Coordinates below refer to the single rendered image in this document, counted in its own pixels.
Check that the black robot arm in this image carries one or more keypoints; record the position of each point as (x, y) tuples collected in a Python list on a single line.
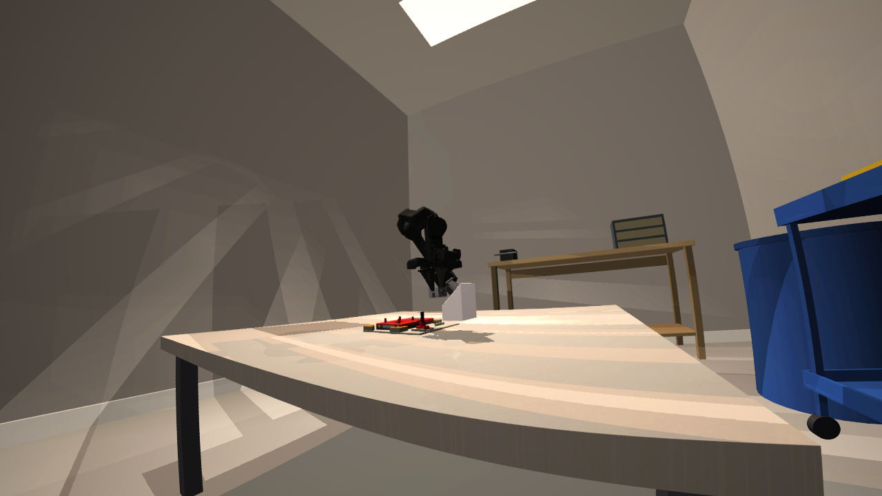
[(411, 222)]

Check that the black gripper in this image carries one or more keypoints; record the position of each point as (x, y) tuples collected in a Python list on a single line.
[(426, 265)]

